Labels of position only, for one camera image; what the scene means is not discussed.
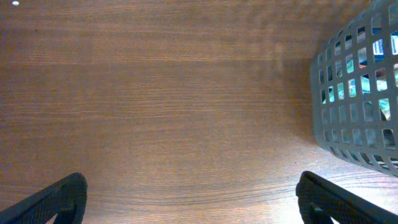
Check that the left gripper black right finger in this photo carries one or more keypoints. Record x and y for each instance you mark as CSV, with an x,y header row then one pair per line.
x,y
321,201

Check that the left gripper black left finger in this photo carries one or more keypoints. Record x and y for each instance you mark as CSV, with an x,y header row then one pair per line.
x,y
65,200

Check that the mint green wipes pack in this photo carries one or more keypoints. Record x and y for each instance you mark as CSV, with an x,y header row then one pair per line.
x,y
345,84

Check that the dark blue tissue pack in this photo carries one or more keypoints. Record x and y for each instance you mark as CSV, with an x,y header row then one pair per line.
x,y
377,48

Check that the grey plastic lattice basket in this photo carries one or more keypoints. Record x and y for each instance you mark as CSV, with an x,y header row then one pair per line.
x,y
369,144

